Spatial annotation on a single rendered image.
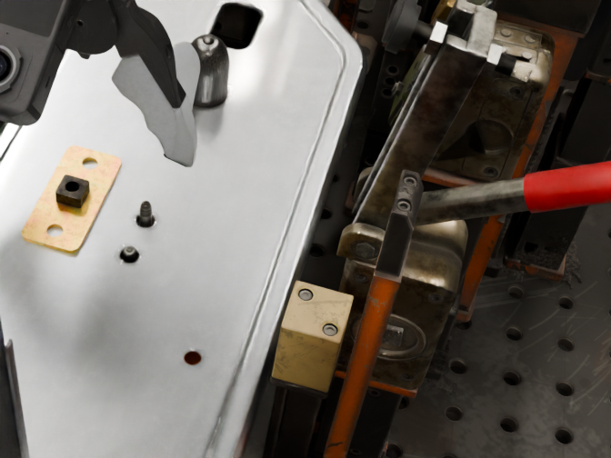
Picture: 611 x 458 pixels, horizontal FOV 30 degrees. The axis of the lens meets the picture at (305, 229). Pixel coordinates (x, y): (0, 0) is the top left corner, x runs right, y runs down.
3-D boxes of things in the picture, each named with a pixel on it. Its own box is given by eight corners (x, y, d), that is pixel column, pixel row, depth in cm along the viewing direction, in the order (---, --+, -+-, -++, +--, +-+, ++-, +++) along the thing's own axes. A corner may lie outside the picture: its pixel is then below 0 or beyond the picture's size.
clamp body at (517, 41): (353, 288, 108) (433, -21, 80) (469, 321, 108) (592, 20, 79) (331, 366, 102) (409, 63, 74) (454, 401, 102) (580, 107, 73)
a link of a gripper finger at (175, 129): (251, 103, 70) (170, -15, 64) (223, 170, 66) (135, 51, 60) (210, 114, 71) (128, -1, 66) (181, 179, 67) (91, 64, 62)
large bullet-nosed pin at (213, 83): (189, 86, 82) (193, 17, 77) (231, 97, 82) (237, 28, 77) (175, 115, 80) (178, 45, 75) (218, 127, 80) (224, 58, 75)
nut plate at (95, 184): (69, 146, 75) (68, 134, 74) (124, 161, 75) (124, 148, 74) (18, 239, 70) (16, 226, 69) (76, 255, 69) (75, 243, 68)
